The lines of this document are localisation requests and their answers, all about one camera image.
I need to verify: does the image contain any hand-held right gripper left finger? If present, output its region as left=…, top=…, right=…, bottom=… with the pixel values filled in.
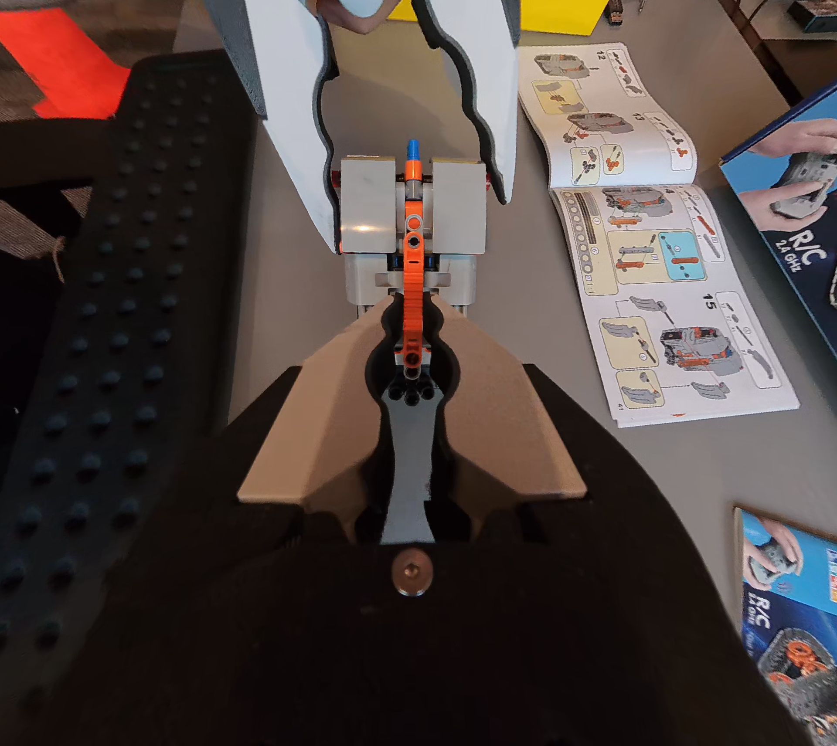
left=237, top=294, right=401, bottom=543

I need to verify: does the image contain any black studded rubber mat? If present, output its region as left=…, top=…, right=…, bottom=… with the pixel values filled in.
left=0, top=50, right=262, bottom=746

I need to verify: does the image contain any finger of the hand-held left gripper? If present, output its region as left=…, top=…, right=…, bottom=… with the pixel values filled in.
left=241, top=0, right=344, bottom=255
left=411, top=0, right=522, bottom=206

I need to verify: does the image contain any grey building block vehicle model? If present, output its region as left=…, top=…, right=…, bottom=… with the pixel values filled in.
left=330, top=138, right=491, bottom=410

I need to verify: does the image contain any small black battery pack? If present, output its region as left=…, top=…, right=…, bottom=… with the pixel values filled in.
left=786, top=0, right=837, bottom=34

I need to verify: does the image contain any small blue printed manual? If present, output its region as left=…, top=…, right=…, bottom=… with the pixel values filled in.
left=732, top=505, right=837, bottom=746

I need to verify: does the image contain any orange toothed rack piece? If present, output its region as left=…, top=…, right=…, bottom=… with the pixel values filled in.
left=394, top=230, right=432, bottom=368

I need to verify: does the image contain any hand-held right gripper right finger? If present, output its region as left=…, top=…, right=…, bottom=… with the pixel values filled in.
left=425, top=294, right=587, bottom=543

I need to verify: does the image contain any grey desk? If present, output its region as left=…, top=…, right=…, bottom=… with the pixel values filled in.
left=175, top=0, right=837, bottom=682

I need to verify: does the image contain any large blue toy box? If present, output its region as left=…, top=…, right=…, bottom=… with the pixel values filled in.
left=719, top=82, right=837, bottom=361

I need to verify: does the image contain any orange traffic cone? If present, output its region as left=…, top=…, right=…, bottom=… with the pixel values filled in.
left=0, top=7, right=132, bottom=119

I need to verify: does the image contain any open instruction booklet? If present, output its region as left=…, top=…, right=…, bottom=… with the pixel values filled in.
left=517, top=42, right=800, bottom=430

